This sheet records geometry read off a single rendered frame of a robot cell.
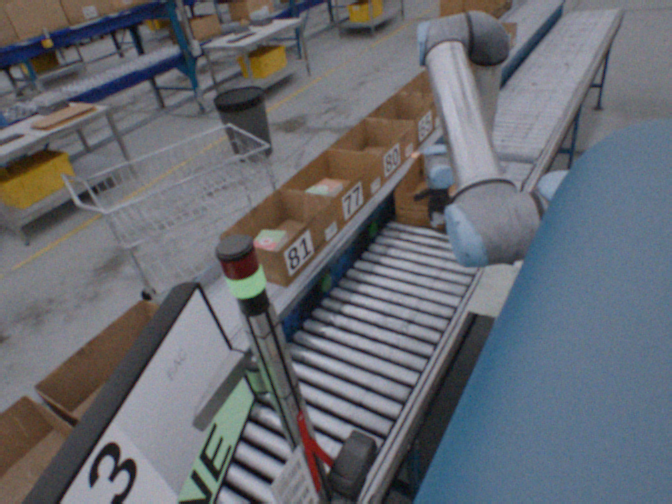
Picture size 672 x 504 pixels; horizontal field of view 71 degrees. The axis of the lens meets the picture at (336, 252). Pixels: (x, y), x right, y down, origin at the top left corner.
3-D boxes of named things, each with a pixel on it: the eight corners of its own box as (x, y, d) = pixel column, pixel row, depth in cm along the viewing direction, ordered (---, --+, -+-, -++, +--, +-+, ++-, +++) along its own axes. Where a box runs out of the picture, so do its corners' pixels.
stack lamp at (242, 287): (250, 301, 62) (237, 266, 58) (222, 292, 64) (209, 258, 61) (272, 278, 65) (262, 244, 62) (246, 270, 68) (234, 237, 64)
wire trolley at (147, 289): (266, 238, 366) (228, 110, 306) (304, 269, 327) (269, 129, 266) (133, 305, 324) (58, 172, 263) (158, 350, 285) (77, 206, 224)
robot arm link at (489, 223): (547, 241, 94) (467, -5, 127) (459, 254, 96) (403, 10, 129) (532, 270, 108) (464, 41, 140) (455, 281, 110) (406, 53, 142)
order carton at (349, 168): (340, 231, 199) (334, 197, 189) (286, 219, 214) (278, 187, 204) (382, 187, 225) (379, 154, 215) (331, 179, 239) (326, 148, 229)
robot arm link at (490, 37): (509, -7, 128) (487, 160, 184) (462, 3, 129) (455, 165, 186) (521, 18, 121) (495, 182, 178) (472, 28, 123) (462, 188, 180)
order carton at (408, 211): (458, 230, 209) (458, 197, 199) (396, 223, 222) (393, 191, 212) (476, 186, 237) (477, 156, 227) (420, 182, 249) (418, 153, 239)
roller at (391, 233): (489, 263, 196) (489, 254, 193) (378, 239, 222) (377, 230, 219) (492, 256, 199) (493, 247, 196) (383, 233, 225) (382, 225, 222)
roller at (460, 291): (471, 286, 178) (473, 291, 182) (353, 257, 204) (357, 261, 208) (467, 298, 177) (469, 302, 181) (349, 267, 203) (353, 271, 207)
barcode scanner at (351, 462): (384, 457, 104) (377, 436, 97) (360, 509, 98) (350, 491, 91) (359, 445, 108) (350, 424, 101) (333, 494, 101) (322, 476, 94)
